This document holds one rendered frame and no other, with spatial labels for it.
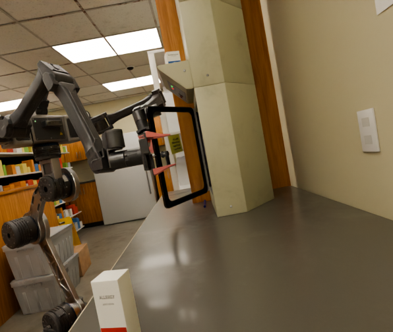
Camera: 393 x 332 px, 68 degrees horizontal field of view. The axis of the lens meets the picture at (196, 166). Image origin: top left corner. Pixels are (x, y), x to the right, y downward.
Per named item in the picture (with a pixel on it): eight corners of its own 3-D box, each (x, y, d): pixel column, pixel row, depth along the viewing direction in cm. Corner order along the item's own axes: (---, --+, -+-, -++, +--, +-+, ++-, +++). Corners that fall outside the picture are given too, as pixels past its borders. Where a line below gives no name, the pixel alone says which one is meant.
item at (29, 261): (80, 251, 319) (73, 222, 317) (53, 275, 258) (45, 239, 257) (42, 258, 318) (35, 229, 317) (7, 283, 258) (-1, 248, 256)
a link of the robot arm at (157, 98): (159, 107, 181) (152, 90, 177) (167, 103, 179) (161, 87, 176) (138, 128, 142) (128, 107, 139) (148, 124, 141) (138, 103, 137)
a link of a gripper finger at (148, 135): (167, 126, 91) (138, 132, 91) (172, 148, 91) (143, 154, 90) (169, 129, 97) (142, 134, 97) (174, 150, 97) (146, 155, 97)
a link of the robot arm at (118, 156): (113, 170, 97) (107, 170, 91) (109, 151, 97) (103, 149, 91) (132, 166, 97) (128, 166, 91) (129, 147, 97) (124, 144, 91)
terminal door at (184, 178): (208, 192, 135) (192, 107, 133) (166, 209, 110) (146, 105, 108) (206, 192, 135) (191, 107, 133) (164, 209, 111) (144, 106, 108)
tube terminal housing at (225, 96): (263, 192, 137) (235, 28, 133) (285, 205, 104) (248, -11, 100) (211, 201, 137) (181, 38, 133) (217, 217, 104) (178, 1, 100)
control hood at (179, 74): (193, 103, 134) (189, 82, 134) (194, 87, 102) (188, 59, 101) (169, 107, 134) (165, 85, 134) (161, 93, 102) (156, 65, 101)
